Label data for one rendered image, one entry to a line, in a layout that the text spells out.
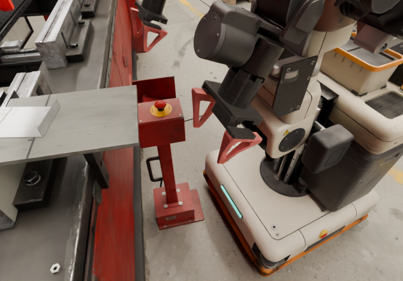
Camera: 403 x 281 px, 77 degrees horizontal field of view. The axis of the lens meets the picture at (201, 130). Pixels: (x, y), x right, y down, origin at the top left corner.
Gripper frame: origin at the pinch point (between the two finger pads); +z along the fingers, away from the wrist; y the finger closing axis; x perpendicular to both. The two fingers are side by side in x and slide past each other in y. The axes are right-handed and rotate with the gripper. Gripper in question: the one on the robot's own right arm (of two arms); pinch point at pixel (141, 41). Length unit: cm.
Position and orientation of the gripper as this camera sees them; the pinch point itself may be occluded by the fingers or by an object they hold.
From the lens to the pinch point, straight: 79.3
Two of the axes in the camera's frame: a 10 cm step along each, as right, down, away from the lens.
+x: 8.0, 0.5, 5.9
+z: -4.1, 7.7, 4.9
